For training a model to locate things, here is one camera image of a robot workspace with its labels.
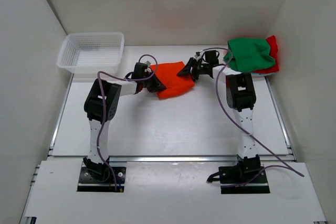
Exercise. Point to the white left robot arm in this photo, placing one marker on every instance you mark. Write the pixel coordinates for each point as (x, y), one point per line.
(101, 107)

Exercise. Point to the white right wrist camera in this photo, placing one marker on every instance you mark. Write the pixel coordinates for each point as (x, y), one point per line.
(198, 55)

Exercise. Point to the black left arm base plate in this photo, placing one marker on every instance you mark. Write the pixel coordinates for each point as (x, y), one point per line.
(91, 182)

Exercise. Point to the white plastic basket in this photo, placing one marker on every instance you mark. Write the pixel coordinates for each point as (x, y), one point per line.
(88, 53)

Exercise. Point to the red t shirt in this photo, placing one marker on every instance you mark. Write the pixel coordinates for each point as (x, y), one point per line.
(273, 51)

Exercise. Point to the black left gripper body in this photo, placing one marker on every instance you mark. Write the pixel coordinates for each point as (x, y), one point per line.
(148, 74)

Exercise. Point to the aluminium table rail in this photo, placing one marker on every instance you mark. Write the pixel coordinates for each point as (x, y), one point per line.
(172, 159)

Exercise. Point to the orange t shirt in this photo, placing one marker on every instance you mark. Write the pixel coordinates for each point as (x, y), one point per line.
(175, 85)

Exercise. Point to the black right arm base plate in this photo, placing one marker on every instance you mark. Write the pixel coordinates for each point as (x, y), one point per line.
(236, 179)

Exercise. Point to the green t shirt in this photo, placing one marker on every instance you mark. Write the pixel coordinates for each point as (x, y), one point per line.
(249, 54)

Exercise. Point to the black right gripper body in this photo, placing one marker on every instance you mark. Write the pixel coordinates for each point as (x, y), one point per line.
(197, 70)

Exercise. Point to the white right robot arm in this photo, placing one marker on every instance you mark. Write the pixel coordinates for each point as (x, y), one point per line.
(241, 98)

